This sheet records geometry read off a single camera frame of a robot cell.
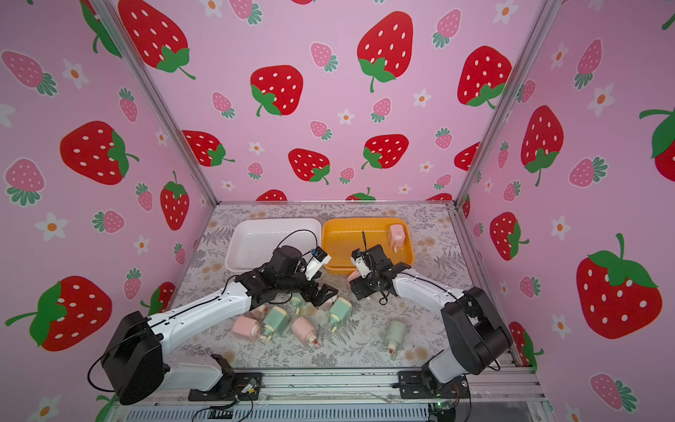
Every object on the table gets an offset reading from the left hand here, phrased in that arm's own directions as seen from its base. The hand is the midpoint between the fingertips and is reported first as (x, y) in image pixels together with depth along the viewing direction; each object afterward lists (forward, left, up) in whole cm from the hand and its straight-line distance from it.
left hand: (330, 281), depth 80 cm
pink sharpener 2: (-12, +25, -8) cm, 29 cm away
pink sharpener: (+24, -25, -8) cm, 35 cm away
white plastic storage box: (+25, +35, -13) cm, 44 cm away
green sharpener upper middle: (-3, +11, -9) cm, 15 cm away
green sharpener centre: (-7, -3, -9) cm, 11 cm away
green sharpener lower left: (-9, +17, -8) cm, 21 cm away
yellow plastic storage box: (+30, -3, -15) cm, 34 cm away
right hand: (+6, -13, -10) cm, 17 cm away
